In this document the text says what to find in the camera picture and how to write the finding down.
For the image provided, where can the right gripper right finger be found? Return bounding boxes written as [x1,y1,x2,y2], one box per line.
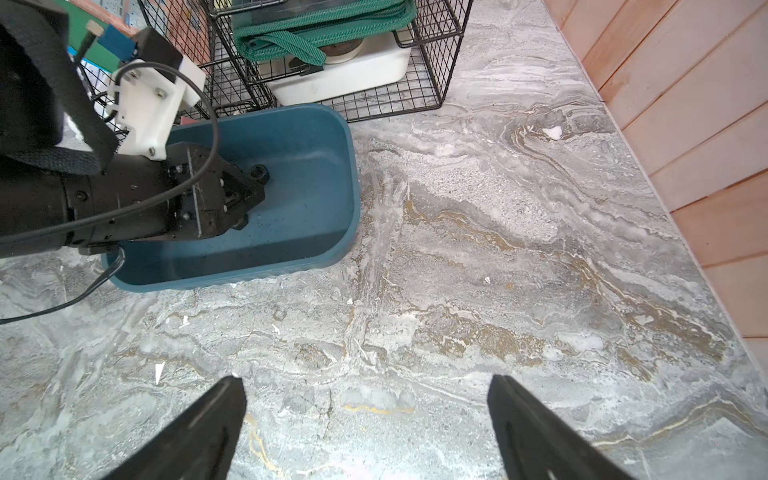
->
[487,374,630,480]

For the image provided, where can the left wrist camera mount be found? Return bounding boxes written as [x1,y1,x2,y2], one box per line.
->
[108,27,206,161]

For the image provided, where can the green strap bag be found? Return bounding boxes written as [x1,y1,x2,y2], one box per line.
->
[231,0,417,66]

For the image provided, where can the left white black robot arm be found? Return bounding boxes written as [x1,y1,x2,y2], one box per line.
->
[1,1,269,257]

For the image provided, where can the black wire desk organizer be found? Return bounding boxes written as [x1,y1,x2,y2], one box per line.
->
[78,1,472,122]

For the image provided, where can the black nut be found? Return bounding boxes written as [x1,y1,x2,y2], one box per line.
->
[250,164,270,185]

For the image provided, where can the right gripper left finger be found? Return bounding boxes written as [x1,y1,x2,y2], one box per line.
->
[105,376,247,479]

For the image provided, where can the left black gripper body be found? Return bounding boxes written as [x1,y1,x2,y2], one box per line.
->
[164,156,266,241]

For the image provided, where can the dark teal storage box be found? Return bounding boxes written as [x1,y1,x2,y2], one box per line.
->
[112,104,361,293]

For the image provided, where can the white tray in organizer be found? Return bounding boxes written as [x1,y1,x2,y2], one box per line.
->
[258,33,411,106]

